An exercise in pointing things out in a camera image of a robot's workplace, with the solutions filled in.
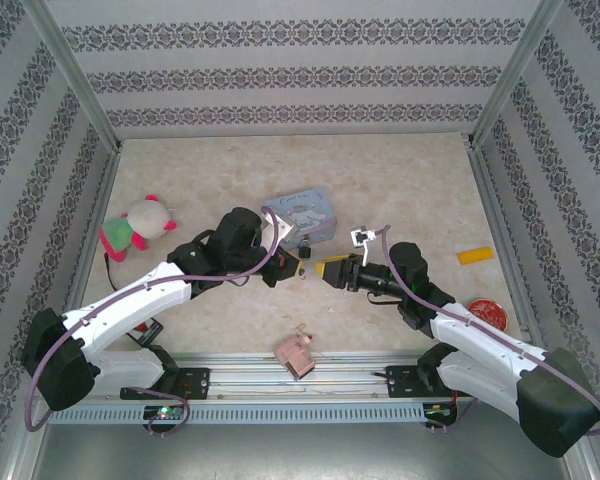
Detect yellow block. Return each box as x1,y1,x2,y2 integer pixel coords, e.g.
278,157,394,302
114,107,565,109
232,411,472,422
457,245,495,265

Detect pink toy appliance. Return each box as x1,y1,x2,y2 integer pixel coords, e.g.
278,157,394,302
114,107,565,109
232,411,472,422
273,323,316,382

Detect red round dish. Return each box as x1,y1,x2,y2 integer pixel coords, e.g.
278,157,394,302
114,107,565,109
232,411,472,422
467,298,509,332

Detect white pink plush toy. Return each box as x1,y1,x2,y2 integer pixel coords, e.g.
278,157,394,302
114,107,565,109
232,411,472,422
98,194,178,264

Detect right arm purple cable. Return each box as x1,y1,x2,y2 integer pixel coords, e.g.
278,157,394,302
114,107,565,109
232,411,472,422
377,224,600,437

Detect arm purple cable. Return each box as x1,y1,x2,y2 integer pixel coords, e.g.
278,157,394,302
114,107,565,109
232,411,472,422
377,224,600,437
24,208,282,439

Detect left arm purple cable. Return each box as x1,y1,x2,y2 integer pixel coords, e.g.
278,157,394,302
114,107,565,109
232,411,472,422
24,208,282,439

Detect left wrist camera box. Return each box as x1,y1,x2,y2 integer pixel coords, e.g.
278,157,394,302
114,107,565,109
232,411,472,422
259,209,299,250

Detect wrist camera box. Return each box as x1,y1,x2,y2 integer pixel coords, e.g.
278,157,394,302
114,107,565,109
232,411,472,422
349,227,381,267
259,209,299,250

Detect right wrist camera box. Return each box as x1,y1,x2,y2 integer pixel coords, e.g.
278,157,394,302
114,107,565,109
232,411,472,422
349,227,381,267

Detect aluminium mounting rail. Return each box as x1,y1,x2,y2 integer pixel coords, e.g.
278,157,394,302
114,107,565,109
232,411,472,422
27,351,575,402

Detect aluminium side rail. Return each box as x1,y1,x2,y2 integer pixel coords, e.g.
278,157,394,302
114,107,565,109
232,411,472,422
469,142,550,360
49,148,124,364

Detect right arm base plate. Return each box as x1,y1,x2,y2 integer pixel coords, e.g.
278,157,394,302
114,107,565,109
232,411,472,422
387,364,461,400

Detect thin red cord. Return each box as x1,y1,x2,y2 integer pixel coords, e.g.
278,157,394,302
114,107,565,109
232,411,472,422
103,252,119,292

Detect slotted grey cable duct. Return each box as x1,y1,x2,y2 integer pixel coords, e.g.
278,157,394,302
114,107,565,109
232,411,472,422
47,403,427,426

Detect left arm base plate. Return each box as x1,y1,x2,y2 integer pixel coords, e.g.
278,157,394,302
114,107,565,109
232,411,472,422
119,367,212,401

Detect aluminium corner post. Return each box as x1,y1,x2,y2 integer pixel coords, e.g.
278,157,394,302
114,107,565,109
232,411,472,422
471,0,565,147
22,0,122,151

